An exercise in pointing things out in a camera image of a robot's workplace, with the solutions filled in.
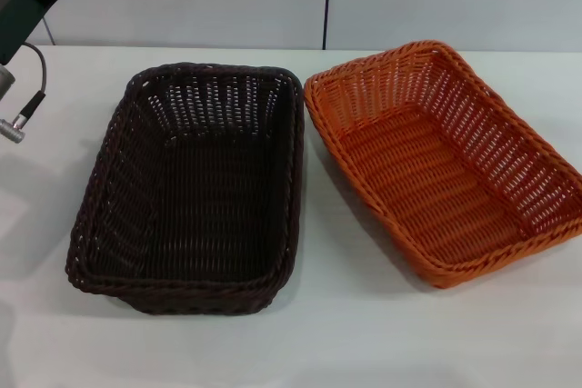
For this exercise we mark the dark brown woven basket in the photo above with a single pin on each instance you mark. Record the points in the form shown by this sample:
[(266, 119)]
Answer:
[(182, 206)]

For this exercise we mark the orange woven basket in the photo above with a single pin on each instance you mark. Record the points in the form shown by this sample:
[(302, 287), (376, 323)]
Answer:
[(432, 179)]

